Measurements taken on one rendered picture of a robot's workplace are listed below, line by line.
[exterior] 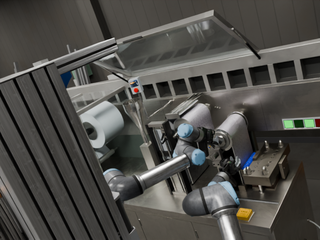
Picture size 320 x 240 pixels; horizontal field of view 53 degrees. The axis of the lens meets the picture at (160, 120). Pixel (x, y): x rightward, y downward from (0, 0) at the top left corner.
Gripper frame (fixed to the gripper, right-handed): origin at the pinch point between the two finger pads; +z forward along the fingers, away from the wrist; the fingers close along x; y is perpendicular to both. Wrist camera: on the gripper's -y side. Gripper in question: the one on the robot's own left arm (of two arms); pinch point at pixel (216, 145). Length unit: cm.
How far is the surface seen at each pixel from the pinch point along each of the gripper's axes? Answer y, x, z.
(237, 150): -0.7, -7.6, 12.3
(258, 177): -16.1, -21.2, 13.8
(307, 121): 20, -43, 30
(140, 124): 17, 68, 4
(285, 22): 168, 18, 159
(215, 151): -2.7, 2.5, 3.2
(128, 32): 204, 252, 138
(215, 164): -10.2, 2.7, 5.2
